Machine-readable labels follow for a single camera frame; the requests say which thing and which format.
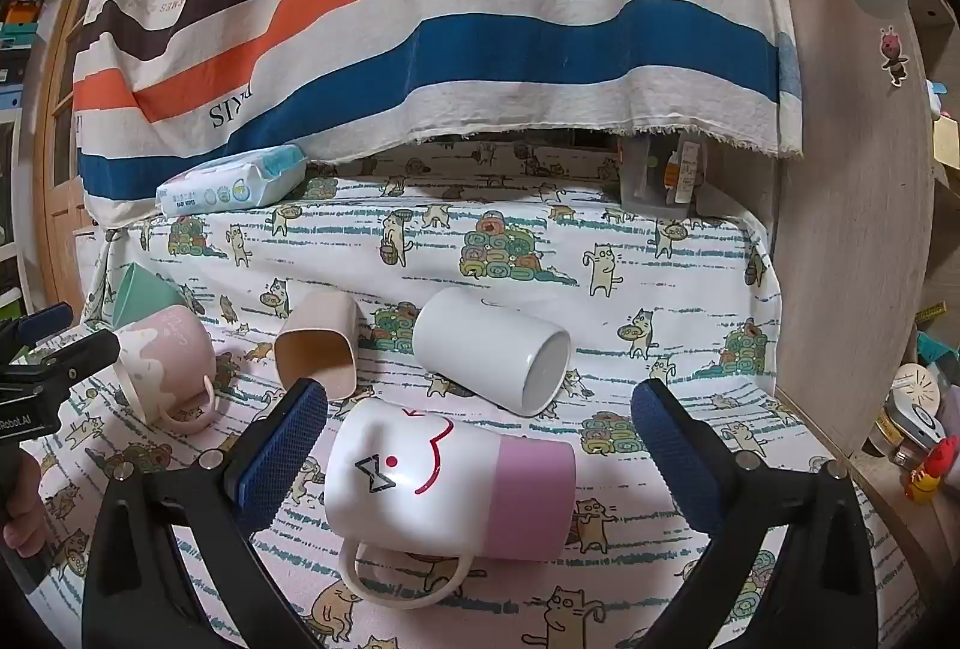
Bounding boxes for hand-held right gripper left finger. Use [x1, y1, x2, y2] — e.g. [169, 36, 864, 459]
[81, 377, 331, 649]

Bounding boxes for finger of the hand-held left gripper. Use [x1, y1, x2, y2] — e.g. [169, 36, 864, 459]
[0, 302, 76, 350]
[0, 329, 121, 387]

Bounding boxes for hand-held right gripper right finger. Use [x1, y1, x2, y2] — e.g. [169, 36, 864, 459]
[630, 379, 880, 649]

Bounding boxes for white and pink mug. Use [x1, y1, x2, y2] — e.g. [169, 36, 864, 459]
[324, 398, 577, 610]

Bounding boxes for teal green cup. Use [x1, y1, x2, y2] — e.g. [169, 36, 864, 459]
[111, 260, 185, 327]

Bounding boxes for beige square cup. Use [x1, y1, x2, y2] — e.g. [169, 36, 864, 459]
[274, 289, 367, 399]

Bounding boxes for white cylinder cup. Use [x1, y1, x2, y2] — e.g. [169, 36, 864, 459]
[412, 287, 572, 416]

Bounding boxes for person's left hand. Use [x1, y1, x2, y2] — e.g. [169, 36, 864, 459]
[0, 452, 53, 557]

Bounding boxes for wooden door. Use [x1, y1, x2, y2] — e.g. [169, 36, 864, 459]
[34, 0, 143, 320]

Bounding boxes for wet wipes pack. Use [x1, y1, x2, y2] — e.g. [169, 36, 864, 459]
[156, 144, 308, 217]

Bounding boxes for round white case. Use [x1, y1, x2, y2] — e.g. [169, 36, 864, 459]
[885, 362, 942, 425]

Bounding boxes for red and yellow toy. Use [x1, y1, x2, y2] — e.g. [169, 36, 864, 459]
[904, 435, 960, 506]

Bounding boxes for clear plastic container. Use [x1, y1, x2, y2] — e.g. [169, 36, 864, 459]
[619, 131, 710, 215]

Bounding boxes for wooden side panel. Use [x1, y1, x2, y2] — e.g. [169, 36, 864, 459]
[772, 0, 938, 462]

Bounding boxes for cat printed tablecloth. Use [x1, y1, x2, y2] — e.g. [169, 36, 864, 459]
[22, 135, 901, 649]

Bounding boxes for cardboard box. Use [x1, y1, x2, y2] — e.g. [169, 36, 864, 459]
[932, 115, 960, 170]

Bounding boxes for striped cloth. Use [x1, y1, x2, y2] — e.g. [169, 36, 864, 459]
[71, 0, 803, 230]

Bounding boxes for cartoon sticker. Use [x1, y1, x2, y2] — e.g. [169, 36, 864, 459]
[879, 25, 908, 88]

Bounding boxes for pink mug with handle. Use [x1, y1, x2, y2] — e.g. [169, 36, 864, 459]
[112, 306, 220, 434]

